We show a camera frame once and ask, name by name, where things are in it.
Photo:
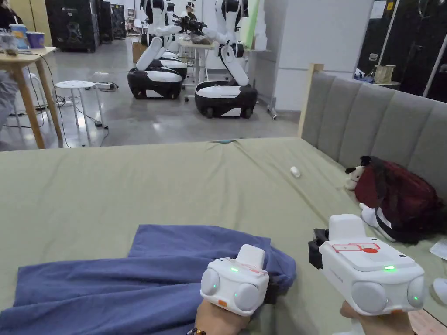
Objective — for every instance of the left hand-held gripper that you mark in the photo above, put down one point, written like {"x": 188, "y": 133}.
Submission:
{"x": 230, "y": 279}

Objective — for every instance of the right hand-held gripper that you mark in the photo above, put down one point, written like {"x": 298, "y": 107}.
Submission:
{"x": 366, "y": 275}

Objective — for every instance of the dark blue garment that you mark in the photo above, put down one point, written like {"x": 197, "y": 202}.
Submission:
{"x": 104, "y": 279}

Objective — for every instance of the person's left hand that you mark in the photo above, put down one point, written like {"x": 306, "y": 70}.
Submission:
{"x": 220, "y": 322}

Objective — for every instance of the person's right hand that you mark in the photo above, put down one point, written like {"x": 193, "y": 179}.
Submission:
{"x": 380, "y": 326}

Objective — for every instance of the white paper sheet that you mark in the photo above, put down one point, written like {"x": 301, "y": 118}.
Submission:
{"x": 440, "y": 250}

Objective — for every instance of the dark red backpack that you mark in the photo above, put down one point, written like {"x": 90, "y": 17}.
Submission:
{"x": 405, "y": 202}

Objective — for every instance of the small white oval object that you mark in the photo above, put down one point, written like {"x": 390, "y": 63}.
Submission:
{"x": 295, "y": 171}

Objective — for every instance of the bed with pale green sheet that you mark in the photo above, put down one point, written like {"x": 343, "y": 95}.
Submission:
{"x": 139, "y": 188}

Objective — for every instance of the grey padded headboard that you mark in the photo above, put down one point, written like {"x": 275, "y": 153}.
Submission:
{"x": 377, "y": 115}

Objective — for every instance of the white and black robot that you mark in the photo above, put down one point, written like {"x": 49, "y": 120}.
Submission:
{"x": 153, "y": 75}
{"x": 225, "y": 94}

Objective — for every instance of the white power strip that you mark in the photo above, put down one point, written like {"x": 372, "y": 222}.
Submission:
{"x": 104, "y": 84}

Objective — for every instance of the white desk with clutter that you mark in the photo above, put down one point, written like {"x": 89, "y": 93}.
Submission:
{"x": 195, "y": 43}

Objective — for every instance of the black cabinet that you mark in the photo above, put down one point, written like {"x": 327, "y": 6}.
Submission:
{"x": 73, "y": 24}

